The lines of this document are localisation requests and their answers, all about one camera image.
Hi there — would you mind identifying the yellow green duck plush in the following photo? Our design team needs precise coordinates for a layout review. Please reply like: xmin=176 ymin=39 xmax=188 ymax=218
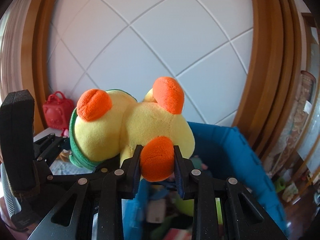
xmin=69 ymin=76 xmax=195 ymax=182

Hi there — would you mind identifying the brown bear plush toy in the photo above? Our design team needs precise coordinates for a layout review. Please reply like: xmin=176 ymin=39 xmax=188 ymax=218
xmin=59 ymin=150 xmax=72 ymax=162

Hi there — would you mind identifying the red pink plush toy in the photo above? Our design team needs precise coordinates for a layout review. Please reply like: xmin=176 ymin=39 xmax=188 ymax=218
xmin=61 ymin=129 xmax=69 ymax=137

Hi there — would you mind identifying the green frog plush toy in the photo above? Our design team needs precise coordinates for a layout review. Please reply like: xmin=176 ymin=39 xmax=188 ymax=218
xmin=175 ymin=194 xmax=223 ymax=225

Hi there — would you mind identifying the red bear-shaped bag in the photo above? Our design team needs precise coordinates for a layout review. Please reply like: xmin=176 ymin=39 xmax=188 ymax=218
xmin=42 ymin=91 xmax=75 ymax=130

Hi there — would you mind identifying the rolled patterned carpet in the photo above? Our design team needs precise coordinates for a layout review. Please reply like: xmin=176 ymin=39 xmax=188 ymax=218
xmin=264 ymin=70 xmax=316 ymax=177

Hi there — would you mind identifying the blue plastic storage crate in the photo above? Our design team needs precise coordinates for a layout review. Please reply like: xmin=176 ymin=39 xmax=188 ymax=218
xmin=123 ymin=122 xmax=289 ymax=239

